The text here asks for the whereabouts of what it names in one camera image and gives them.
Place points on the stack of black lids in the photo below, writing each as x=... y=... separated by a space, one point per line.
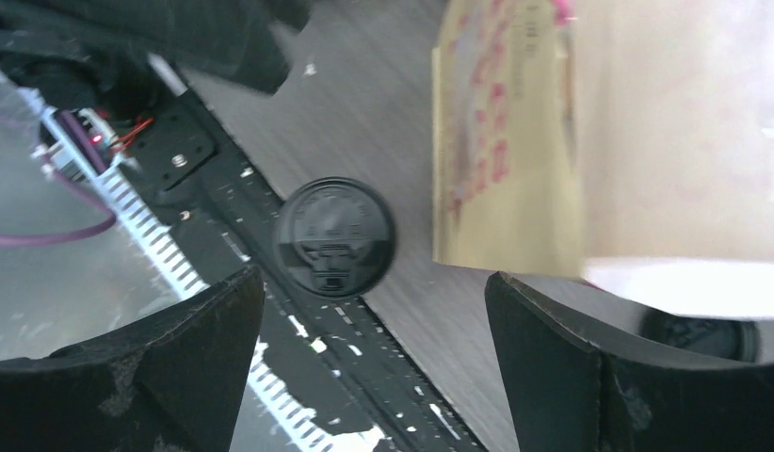
x=727 y=339

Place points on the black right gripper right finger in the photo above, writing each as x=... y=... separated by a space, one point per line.
x=575 y=383

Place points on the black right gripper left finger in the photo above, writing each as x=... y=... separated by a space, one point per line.
x=172 y=381

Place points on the black plastic cup lid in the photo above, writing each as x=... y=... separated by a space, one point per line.
x=334 y=237

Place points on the black coffee cup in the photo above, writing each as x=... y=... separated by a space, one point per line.
x=334 y=237

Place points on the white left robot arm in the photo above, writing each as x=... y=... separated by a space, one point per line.
x=95 y=54

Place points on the pink paper bag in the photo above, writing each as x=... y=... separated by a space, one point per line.
x=629 y=144

